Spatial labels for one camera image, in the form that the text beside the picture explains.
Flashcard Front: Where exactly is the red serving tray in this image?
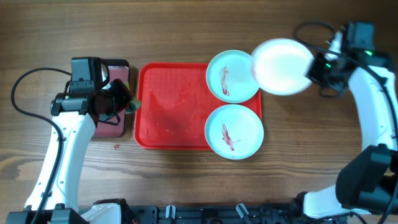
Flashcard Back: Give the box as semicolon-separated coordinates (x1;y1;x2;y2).
134;62;262;151

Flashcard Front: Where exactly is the black water tray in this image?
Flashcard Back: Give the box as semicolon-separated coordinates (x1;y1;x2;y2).
94;59;130;138

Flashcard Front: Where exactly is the green yellow sponge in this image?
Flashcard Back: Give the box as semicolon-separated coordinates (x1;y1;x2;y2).
124;82;142;114

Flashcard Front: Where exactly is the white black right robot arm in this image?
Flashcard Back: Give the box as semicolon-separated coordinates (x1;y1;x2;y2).
290;50;397;221

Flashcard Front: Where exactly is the white plate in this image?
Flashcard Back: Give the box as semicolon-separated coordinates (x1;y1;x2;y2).
251;38;314;96

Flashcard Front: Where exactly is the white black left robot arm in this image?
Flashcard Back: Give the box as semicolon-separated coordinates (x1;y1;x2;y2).
6;79;134;223

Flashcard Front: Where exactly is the light green plate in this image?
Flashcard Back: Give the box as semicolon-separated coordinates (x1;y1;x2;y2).
206;50;259;103
205;104;264;160

